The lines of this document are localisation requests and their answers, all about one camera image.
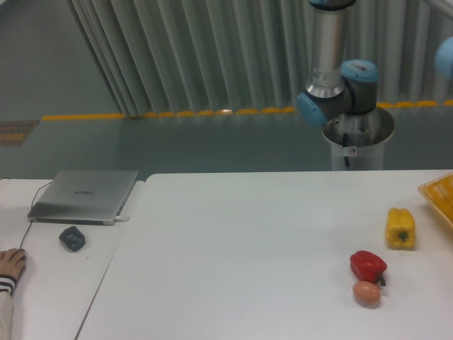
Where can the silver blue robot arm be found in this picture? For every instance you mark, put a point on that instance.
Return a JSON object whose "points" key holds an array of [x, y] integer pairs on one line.
{"points": [[329, 71]]}

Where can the silver laptop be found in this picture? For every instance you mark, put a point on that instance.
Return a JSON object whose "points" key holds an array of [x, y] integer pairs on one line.
{"points": [[84, 197]]}

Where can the brown egg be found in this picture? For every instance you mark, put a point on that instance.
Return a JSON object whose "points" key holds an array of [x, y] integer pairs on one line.
{"points": [[366, 292]]}

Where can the yellow bell pepper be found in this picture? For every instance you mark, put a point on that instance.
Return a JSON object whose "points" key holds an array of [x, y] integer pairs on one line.
{"points": [[400, 229]]}

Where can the grey pleated curtain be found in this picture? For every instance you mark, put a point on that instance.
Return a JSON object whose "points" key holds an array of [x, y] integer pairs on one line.
{"points": [[178, 56]]}

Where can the red bell pepper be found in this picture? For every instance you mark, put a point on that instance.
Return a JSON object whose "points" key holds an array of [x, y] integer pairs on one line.
{"points": [[369, 267]]}

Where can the striped sleeve forearm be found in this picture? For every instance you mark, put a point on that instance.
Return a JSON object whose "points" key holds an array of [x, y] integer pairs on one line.
{"points": [[8, 285]]}

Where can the small black box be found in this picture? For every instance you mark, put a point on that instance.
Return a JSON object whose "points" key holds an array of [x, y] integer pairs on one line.
{"points": [[73, 239]]}

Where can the person's hand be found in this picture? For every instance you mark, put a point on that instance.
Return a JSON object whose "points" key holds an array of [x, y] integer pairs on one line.
{"points": [[9, 267]]}

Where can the yellow plastic basket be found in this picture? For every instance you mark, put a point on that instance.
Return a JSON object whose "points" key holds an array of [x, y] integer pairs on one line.
{"points": [[438, 193]]}

